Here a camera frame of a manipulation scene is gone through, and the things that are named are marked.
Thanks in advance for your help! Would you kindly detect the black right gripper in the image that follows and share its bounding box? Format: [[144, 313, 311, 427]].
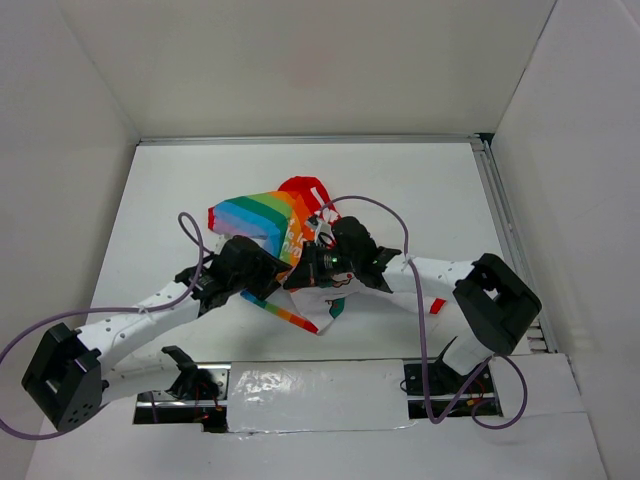
[[284, 239, 360, 288]]

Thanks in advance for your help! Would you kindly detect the rainbow white children's jacket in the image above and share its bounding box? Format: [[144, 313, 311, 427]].
[[208, 176, 417, 335]]

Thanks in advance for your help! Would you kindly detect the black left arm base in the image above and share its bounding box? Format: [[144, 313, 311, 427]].
[[133, 346, 231, 434]]

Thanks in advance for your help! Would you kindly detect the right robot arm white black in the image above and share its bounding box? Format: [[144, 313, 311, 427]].
[[284, 216, 542, 392]]

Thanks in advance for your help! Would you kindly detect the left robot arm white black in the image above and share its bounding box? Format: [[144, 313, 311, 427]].
[[22, 236, 291, 433]]

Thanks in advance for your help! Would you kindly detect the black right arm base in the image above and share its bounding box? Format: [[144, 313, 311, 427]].
[[399, 359, 502, 419]]

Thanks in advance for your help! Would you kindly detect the silver foil tape panel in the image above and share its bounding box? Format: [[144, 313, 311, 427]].
[[227, 360, 412, 434]]

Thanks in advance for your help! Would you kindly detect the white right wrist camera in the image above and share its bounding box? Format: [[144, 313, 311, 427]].
[[305, 215, 335, 248]]

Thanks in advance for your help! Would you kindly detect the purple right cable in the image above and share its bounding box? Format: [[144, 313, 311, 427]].
[[317, 194, 529, 431]]

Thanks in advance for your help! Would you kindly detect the aluminium frame rail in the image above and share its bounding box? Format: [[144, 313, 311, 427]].
[[135, 132, 557, 354]]

